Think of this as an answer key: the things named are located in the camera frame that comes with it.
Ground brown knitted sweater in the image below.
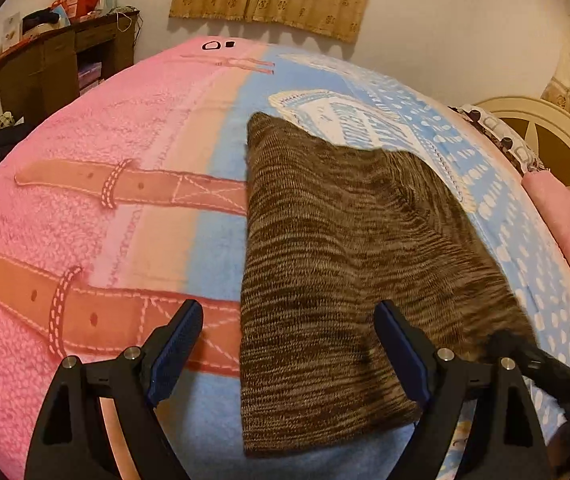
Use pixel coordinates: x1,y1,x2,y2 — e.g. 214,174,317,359
239,113,534,457

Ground blue polka dot blanket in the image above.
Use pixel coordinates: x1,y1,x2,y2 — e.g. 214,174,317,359
0,37,570,479

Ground cream wooden headboard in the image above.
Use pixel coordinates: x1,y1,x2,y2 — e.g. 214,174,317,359
478,96,570,189

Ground white patterned pillow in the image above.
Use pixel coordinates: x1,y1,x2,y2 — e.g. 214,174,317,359
451,104,545,176

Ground dark wooden desk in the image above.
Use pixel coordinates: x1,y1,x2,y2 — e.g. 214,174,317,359
0,10,140,126

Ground red items on desk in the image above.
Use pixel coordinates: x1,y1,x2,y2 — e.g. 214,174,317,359
2,0,119,51

